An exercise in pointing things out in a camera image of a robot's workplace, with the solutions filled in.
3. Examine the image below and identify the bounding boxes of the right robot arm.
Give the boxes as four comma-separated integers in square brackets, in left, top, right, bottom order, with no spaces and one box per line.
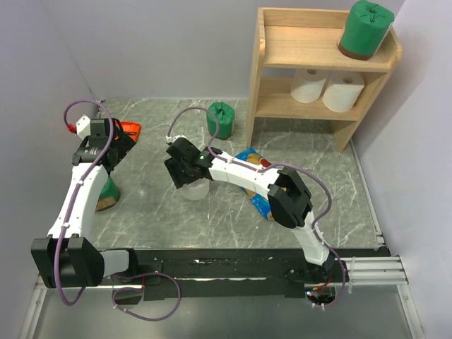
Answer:
[165,135,335,282]

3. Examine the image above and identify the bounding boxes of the purple cable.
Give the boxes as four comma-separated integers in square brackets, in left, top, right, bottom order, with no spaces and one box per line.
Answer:
[165,107,349,310]
[54,100,182,321]

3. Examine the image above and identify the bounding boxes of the white paper towel roll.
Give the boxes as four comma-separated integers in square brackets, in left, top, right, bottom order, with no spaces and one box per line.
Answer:
[290,69,329,104]
[322,71,365,113]
[180,179,210,201]

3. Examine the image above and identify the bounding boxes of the green wrapped roll back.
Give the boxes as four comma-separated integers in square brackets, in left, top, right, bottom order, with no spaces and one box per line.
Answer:
[206,102,235,140]

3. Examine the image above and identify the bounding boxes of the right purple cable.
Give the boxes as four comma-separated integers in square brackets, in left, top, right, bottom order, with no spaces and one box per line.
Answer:
[165,107,349,310]

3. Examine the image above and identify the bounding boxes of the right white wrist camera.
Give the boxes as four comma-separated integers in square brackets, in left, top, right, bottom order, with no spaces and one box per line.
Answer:
[165,134,186,145]

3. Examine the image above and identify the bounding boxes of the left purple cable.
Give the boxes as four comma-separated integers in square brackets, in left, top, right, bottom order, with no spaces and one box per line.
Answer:
[54,100,182,321]

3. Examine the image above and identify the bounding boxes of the green wrapped roll left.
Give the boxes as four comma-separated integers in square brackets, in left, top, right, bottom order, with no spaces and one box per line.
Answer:
[95,177,120,211]

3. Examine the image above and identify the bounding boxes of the green paper towel roll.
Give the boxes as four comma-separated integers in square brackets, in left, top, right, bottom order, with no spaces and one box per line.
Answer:
[338,1,395,61]

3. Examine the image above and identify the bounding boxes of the blue Lays chips bag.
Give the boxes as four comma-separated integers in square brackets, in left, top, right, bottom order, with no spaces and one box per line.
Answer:
[236,148,274,220]

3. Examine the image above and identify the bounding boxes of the orange razor package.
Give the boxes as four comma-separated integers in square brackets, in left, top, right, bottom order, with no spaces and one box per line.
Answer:
[117,121,141,143]

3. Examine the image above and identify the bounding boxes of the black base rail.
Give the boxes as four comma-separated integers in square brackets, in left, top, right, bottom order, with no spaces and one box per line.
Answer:
[111,249,349,301]

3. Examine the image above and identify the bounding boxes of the wooden two-tier shelf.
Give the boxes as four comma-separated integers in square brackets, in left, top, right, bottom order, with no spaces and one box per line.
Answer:
[246,6,403,153]

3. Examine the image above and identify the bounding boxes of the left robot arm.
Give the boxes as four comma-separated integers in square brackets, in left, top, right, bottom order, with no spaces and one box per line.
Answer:
[31,119,140,288]

